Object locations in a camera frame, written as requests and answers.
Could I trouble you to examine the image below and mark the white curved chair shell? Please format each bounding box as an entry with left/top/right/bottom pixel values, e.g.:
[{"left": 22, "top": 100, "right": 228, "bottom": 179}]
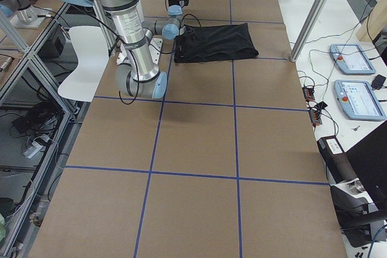
[{"left": 57, "top": 26, "right": 109, "bottom": 102}]

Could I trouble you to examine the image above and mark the black monitor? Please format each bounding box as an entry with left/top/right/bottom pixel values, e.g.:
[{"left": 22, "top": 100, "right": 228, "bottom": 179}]
[{"left": 346, "top": 122, "right": 386, "bottom": 209}]

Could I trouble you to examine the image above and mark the upper teach pendant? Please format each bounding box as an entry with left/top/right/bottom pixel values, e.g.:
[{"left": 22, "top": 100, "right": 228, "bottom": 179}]
[{"left": 330, "top": 44, "right": 376, "bottom": 76}]

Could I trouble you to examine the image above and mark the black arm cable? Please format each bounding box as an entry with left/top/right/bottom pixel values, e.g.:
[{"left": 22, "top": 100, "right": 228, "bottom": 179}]
[{"left": 118, "top": 13, "right": 203, "bottom": 105}]

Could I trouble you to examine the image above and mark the teach pendant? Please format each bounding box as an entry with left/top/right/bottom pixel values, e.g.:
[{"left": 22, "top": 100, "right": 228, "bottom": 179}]
[
  {"left": 330, "top": 44, "right": 376, "bottom": 76},
  {"left": 334, "top": 80, "right": 386, "bottom": 121}
]

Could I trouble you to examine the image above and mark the aluminium frame post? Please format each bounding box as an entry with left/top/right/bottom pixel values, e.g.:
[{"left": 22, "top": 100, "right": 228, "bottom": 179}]
[{"left": 289, "top": 0, "right": 327, "bottom": 62}]

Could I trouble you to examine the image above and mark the black graphic t-shirt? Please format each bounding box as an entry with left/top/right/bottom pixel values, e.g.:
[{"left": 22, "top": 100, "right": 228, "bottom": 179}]
[{"left": 174, "top": 23, "right": 259, "bottom": 63}]

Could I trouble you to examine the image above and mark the black power adapter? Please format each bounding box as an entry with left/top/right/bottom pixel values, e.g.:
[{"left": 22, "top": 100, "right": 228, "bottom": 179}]
[{"left": 371, "top": 74, "right": 386, "bottom": 90}]

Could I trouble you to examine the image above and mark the white power strip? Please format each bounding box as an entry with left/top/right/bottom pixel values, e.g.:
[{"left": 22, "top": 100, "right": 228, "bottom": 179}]
[{"left": 23, "top": 136, "right": 49, "bottom": 159}]

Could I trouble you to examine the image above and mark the lower teach pendant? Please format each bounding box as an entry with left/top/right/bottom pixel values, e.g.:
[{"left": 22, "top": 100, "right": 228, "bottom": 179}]
[{"left": 334, "top": 80, "right": 386, "bottom": 121}]

